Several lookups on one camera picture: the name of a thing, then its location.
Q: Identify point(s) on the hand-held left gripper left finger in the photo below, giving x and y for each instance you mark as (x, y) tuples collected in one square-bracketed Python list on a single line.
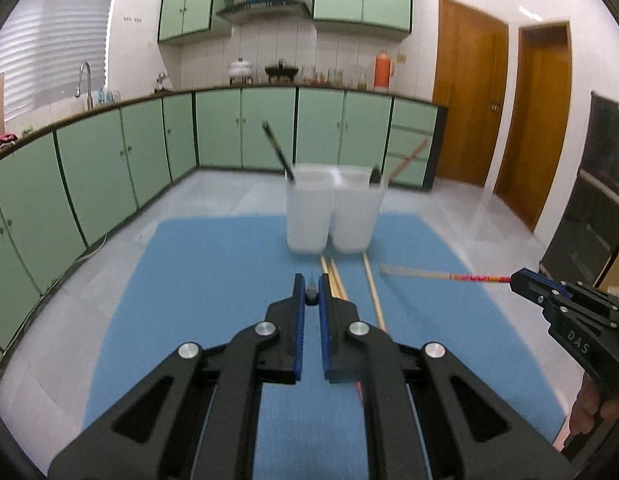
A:
[(300, 330)]

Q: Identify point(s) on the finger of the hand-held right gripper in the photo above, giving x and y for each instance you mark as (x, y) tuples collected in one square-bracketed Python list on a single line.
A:
[(529, 290), (544, 280)]

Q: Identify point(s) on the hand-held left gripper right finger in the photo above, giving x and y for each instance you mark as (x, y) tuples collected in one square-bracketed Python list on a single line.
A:
[(325, 340)]

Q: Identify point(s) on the plain bamboo chopstick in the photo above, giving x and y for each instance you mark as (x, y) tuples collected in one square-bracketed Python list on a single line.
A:
[(329, 275), (338, 280)]

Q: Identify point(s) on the red-tipped wooden chopstick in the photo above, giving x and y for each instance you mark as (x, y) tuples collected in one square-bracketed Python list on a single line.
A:
[(439, 275), (373, 290), (407, 160)]

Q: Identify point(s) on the white two-compartment utensil holder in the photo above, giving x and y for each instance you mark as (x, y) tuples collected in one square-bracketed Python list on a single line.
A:
[(309, 220)]

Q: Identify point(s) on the dark blue chopstick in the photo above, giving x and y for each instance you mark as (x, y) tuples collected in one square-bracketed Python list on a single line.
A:
[(279, 152)]

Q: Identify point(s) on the person's right hand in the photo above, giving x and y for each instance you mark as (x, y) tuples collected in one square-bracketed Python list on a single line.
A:
[(587, 405)]

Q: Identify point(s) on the dark glass-front cabinet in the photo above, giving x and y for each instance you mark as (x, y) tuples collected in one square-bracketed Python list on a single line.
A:
[(599, 200)]

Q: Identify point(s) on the blue table mat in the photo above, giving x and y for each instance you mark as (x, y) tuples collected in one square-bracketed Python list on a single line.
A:
[(199, 285)]

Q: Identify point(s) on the green base cabinets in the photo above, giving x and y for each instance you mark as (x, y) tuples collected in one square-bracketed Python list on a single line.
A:
[(269, 125)]

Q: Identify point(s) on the small glass jar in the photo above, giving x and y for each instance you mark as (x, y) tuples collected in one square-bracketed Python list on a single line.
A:
[(362, 80)]

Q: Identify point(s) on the black wok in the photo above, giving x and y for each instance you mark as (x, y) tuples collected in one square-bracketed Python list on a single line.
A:
[(281, 69)]

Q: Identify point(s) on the orange thermos flask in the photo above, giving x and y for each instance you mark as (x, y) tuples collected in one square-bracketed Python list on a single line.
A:
[(383, 72)]

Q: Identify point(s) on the white cooking pot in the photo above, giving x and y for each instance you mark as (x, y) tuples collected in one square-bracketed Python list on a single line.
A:
[(239, 69)]

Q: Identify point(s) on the silver kettle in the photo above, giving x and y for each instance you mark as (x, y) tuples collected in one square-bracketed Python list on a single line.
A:
[(162, 82)]

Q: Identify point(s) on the blue plastic bottle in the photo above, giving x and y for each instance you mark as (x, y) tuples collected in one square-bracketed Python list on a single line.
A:
[(108, 96)]

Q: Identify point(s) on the metal kitchen faucet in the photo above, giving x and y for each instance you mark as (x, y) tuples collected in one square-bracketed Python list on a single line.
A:
[(90, 92)]

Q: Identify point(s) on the black range hood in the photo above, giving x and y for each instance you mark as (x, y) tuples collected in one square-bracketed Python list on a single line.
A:
[(264, 10)]

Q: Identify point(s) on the red cloth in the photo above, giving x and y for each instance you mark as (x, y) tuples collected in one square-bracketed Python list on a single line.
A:
[(3, 139)]

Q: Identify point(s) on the white window blind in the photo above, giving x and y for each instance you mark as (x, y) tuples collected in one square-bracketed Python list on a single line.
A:
[(54, 50)]

